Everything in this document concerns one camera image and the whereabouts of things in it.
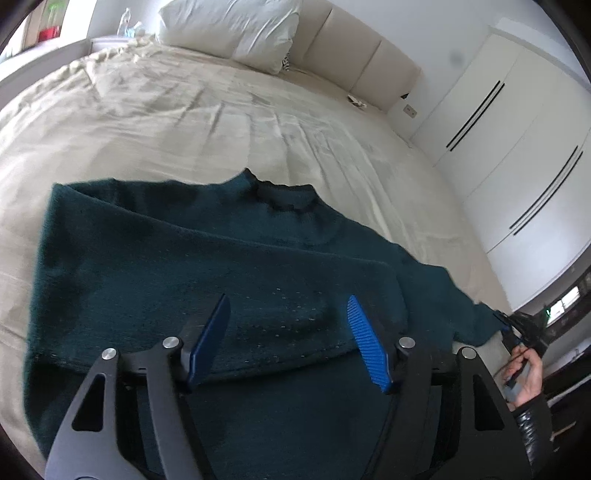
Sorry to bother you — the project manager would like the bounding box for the person's right forearm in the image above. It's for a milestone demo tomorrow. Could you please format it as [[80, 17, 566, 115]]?
[[512, 395, 557, 480]]

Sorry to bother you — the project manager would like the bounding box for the white wardrobe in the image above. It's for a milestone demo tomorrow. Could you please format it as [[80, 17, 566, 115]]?
[[410, 27, 591, 311]]

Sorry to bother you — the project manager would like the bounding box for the beige padded headboard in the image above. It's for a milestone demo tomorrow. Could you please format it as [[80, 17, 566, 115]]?
[[290, 0, 422, 112]]

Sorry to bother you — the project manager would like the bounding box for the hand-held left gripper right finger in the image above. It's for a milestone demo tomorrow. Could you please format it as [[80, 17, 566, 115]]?
[[346, 295, 533, 480]]

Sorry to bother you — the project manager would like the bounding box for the dark green knit sweater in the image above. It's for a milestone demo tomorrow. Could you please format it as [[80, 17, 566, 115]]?
[[24, 168, 506, 480]]

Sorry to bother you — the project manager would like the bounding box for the white nightstand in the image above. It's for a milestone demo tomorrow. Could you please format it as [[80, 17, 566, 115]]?
[[89, 36, 139, 54]]

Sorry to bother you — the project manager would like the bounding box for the person's right hand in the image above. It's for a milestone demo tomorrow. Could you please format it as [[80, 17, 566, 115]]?
[[501, 345, 546, 411]]

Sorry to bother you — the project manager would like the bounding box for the dark furniture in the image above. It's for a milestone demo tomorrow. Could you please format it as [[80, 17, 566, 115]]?
[[517, 268, 591, 435]]

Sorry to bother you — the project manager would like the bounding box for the white wall shelf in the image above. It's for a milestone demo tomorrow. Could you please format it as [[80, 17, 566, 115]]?
[[14, 0, 66, 54]]

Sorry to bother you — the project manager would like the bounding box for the white pillow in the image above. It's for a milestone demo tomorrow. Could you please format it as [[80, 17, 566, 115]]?
[[156, 0, 302, 75]]

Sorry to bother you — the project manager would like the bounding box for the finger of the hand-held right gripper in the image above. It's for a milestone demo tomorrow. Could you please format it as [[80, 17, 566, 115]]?
[[493, 312, 522, 346]]

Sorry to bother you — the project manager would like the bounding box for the bed with cream sheet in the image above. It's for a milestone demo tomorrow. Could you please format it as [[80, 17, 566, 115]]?
[[0, 37, 513, 462]]

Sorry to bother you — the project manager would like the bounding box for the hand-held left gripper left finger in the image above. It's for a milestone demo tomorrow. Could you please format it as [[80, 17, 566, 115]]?
[[45, 294, 231, 480]]

